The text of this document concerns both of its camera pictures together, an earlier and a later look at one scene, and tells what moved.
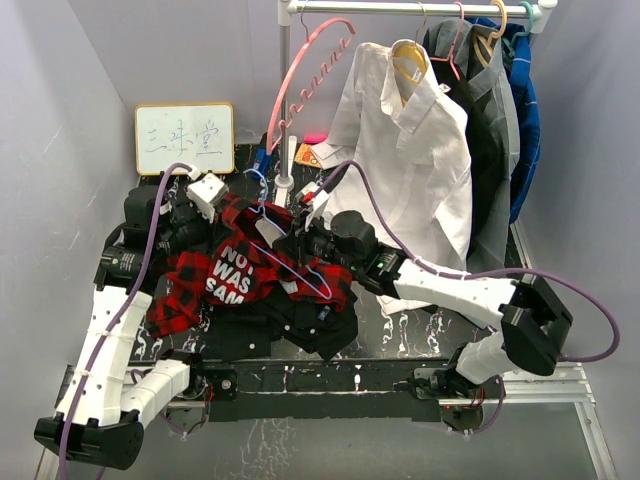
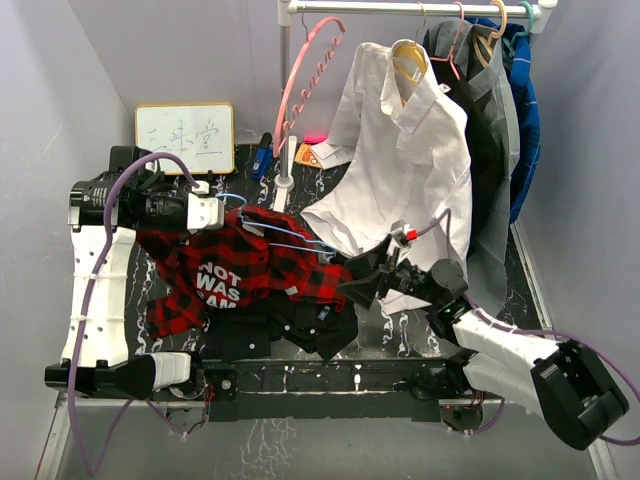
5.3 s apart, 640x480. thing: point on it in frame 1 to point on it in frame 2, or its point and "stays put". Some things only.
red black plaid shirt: x=233 y=264 stays put
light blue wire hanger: x=328 y=295 to x=334 y=251
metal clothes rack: x=541 y=11 stays put
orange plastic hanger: x=487 y=38 stays put
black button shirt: x=278 y=316 stays put
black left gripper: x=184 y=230 to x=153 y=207
